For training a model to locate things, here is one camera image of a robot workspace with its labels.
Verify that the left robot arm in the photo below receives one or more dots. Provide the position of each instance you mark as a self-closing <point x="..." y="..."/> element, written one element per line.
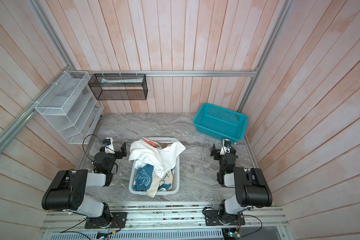
<point x="67" y="192"/>

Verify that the white laundry basket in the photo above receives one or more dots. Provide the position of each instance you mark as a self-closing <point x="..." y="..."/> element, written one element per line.
<point x="164" y="141"/>

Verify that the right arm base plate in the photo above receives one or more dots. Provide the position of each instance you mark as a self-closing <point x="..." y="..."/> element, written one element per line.
<point x="217" y="218"/>

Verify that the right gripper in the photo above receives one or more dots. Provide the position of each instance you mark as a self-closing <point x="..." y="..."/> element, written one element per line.
<point x="216" y="151"/>

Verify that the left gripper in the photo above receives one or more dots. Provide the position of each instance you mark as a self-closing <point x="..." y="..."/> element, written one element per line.
<point x="120" y="151"/>

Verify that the blue patterned towel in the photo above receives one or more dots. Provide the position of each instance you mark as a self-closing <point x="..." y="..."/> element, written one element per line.
<point x="146" y="180"/>

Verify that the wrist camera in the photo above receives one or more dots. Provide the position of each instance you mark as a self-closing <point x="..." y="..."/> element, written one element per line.
<point x="227" y="144"/>
<point x="108" y="142"/>

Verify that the aluminium frame rail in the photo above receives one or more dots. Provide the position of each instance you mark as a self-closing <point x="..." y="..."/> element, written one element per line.
<point x="188" y="73"/>

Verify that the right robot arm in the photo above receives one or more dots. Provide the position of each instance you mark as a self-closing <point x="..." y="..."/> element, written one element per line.
<point x="250" y="185"/>

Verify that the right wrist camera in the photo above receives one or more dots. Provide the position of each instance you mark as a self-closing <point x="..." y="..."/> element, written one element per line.
<point x="227" y="144"/>

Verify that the teal plastic basket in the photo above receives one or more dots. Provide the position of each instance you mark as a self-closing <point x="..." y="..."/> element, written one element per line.
<point x="220" y="123"/>

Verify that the white wire mesh shelf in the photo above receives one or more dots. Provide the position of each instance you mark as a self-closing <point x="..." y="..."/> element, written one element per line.
<point x="69" y="109"/>

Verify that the red orange towel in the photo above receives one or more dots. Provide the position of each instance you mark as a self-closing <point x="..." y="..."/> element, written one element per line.
<point x="152" y="143"/>

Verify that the white towel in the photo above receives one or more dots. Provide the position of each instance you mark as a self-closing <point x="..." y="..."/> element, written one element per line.
<point x="163" y="160"/>

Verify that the black wire mesh basket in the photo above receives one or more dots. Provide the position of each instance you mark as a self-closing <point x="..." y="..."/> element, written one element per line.
<point x="119" y="87"/>

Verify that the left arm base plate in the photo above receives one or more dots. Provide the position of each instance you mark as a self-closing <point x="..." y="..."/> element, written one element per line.
<point x="111" y="220"/>

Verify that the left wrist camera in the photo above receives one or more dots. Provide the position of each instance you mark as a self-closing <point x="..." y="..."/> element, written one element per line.
<point x="108" y="142"/>

